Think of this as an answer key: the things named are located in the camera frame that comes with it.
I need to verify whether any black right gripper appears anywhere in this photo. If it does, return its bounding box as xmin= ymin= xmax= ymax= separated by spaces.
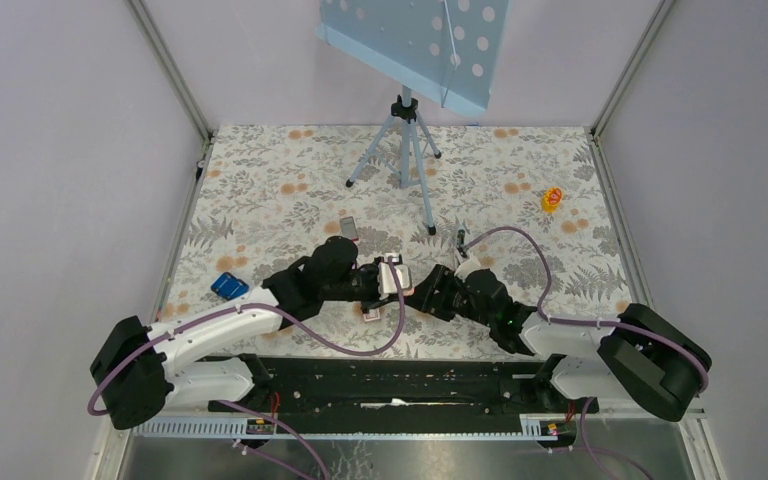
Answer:
xmin=401 ymin=264 xmax=495 ymax=328

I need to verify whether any pink mini stapler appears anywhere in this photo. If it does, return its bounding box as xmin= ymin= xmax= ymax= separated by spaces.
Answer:
xmin=394 ymin=264 xmax=414 ymax=297

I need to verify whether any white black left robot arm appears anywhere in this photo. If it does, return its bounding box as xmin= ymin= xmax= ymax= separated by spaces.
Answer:
xmin=87 ymin=236 xmax=412 ymax=430

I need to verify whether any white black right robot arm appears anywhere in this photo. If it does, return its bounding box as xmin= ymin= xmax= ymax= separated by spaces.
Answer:
xmin=406 ymin=265 xmax=712 ymax=422

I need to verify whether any red white staple box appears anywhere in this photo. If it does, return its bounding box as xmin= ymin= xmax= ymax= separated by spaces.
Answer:
xmin=362 ymin=308 xmax=382 ymax=322

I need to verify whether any grey red small box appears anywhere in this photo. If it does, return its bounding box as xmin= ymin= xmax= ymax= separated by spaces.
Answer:
xmin=339 ymin=216 xmax=359 ymax=242

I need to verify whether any floral patterned table mat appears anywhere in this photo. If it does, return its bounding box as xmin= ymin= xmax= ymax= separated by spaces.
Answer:
xmin=158 ymin=126 xmax=636 ymax=321

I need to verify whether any blue small box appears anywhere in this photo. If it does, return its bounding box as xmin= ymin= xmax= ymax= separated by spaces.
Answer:
xmin=210 ymin=272 xmax=250 ymax=301

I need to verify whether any yellow red small toy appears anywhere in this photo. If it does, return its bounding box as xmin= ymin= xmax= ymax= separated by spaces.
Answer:
xmin=541 ymin=187 xmax=564 ymax=213

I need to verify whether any blue music stand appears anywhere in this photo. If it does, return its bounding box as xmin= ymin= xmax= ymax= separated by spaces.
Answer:
xmin=316 ymin=0 xmax=510 ymax=235

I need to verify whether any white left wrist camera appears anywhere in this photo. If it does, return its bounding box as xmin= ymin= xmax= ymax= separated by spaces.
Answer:
xmin=379 ymin=253 xmax=404 ymax=299

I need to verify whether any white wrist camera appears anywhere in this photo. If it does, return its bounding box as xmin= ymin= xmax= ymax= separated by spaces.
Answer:
xmin=455 ymin=257 xmax=483 ymax=280
xmin=379 ymin=253 xmax=404 ymax=299

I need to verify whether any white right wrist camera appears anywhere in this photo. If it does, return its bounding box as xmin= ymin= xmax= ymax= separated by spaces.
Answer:
xmin=455 ymin=257 xmax=483 ymax=280

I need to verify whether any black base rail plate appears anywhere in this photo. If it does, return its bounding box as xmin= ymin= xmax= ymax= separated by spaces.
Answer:
xmin=208 ymin=355 xmax=601 ymax=435

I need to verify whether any grey cable duct strip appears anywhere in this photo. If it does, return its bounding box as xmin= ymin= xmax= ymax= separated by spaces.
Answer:
xmin=133 ymin=415 xmax=575 ymax=445

